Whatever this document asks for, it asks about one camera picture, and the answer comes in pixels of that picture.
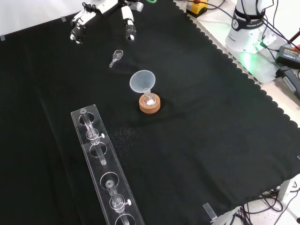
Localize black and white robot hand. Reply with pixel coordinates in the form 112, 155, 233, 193
69, 0, 144, 45

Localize translucent plastic funnel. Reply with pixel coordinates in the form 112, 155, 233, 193
129, 69, 156, 99

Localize round-bottom glass flask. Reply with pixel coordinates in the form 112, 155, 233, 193
142, 88, 158, 106

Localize clear acrylic funnel stand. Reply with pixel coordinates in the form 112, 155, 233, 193
70, 104, 145, 225

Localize yellow stop button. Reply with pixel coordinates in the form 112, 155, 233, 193
186, 0, 209, 17

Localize pale backdrop sheet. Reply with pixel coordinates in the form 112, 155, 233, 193
0, 0, 99, 36

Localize black cloth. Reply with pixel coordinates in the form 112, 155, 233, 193
0, 0, 300, 225

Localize black power adapter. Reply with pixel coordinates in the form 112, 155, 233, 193
275, 45, 300, 70

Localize clear cloth clip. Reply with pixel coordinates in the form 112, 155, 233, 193
202, 203, 218, 224

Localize white table leg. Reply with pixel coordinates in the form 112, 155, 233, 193
278, 173, 300, 207

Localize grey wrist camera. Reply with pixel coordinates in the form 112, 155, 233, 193
130, 1, 144, 12

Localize thin black cable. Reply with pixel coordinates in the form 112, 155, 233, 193
206, 0, 235, 19

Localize cork ring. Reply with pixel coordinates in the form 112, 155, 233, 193
139, 93, 162, 115

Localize black handle tool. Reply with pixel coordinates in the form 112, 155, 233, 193
275, 66, 300, 102

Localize tangled black floor cables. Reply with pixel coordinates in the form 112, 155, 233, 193
234, 185, 300, 225

